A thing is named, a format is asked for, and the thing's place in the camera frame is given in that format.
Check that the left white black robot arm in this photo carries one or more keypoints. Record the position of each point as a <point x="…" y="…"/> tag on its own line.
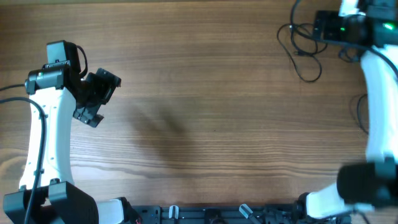
<point x="58" y="93"/>

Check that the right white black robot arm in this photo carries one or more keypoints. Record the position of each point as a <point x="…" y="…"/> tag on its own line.
<point x="371" y="28"/>

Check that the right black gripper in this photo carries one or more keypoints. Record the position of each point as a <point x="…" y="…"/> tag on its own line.
<point x="324" y="25"/>

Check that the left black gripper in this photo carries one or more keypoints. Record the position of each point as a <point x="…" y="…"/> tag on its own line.
<point x="107" y="84"/>

